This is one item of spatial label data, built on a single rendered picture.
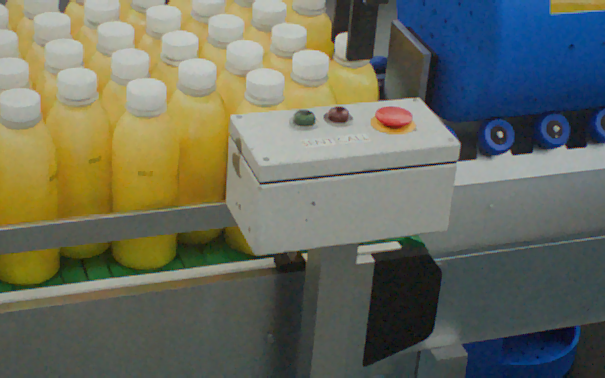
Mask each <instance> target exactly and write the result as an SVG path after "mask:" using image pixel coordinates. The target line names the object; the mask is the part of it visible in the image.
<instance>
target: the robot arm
mask: <svg viewBox="0 0 605 378"><path fill-rule="evenodd" d="M388 2H389V0H334V7H333V18H332V30H331V41H332V42H333V43H335V39H336V37H337V35H339V34H341V33H346V32H347V40H346V51H345V59H346V60H347V61H359V60H371V59H373V51H374V41H375V32H376V22H378V12H379V5H380V4H388Z"/></svg>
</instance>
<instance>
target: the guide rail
mask: <svg viewBox="0 0 605 378"><path fill-rule="evenodd" d="M232 226H239V225H238V224H237V222H236V220H234V218H233V216H232V214H231V212H230V210H229V208H228V206H227V204H226V199H225V200H217V201H208V202H198V203H189V204H181V205H171V206H162V207H153V208H144V209H135V210H126V211H116V212H108V214H99V215H89V216H81V217H72V218H62V219H53V220H45V221H35V222H26V223H17V224H8V225H0V255H2V254H10V253H19V252H28V251H36V250H45V249H53V248H61V247H71V246H79V245H87V244H95V243H105V242H113V240H121V239H130V238H139V237H147V236H156V235H164V234H172V233H182V232H190V231H198V230H207V229H216V228H224V227H232Z"/></svg>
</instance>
